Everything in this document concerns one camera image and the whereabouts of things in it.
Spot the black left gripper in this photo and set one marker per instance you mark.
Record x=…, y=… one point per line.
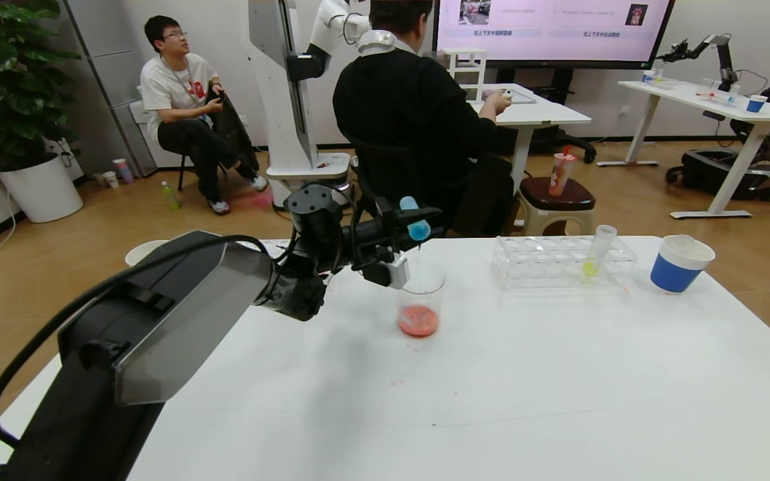
x=361, y=234

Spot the blue pigment test tube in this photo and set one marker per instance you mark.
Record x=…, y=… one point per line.
x=418, y=232

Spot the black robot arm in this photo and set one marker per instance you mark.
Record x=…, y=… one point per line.
x=722, y=53

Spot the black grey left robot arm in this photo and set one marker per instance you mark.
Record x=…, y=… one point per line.
x=184, y=314

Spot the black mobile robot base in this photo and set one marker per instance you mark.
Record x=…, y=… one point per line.
x=719, y=174

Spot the glass beaker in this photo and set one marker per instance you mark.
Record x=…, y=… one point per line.
x=422, y=310

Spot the clear acrylic tube rack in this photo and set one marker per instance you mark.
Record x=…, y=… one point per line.
x=539, y=267
x=271, y=246

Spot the yellow pigment test tube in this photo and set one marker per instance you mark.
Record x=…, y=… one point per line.
x=592, y=267

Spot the small clear tube rack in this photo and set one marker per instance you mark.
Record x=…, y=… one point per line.
x=719, y=97

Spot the black office chair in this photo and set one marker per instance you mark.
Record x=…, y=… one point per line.
x=418, y=180

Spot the man in black sweater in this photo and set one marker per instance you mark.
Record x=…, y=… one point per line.
x=405, y=107

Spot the pink drink cup with straw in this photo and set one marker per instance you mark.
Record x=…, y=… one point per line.
x=560, y=174

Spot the small white desk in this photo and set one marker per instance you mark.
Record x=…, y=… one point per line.
x=539, y=117

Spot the grey tablet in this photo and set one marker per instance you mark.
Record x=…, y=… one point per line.
x=522, y=98

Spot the beige stool brown seat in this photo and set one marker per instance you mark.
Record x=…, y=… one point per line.
x=579, y=198

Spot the white desktop shelf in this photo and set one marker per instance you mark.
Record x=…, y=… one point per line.
x=468, y=63

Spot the black swivel chair base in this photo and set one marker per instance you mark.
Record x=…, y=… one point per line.
x=569, y=150

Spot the white humanoid robot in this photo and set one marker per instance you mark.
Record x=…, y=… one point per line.
x=278, y=100

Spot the white neck band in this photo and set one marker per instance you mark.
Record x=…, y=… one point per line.
x=378, y=41

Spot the green plastic bottle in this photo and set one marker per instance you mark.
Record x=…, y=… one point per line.
x=170, y=196

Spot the large display screen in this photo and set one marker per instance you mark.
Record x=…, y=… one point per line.
x=552, y=33

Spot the blue white paper cup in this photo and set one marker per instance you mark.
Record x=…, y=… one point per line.
x=672, y=274
x=144, y=252

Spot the man in white shirt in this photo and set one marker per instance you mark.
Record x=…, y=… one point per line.
x=178, y=87

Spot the white low cabinet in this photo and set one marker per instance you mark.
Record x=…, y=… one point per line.
x=139, y=127

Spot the long white desk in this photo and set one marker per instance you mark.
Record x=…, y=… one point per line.
x=712, y=107

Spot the grey tall cabinet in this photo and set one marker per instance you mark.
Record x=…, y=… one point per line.
x=101, y=67

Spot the white planter pot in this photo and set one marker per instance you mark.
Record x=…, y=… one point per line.
x=41, y=190

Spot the small blue white cup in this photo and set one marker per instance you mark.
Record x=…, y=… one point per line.
x=755, y=105

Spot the green potted plant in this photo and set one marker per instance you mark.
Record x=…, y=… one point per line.
x=4, y=80

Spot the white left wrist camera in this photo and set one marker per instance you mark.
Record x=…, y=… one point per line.
x=398, y=272

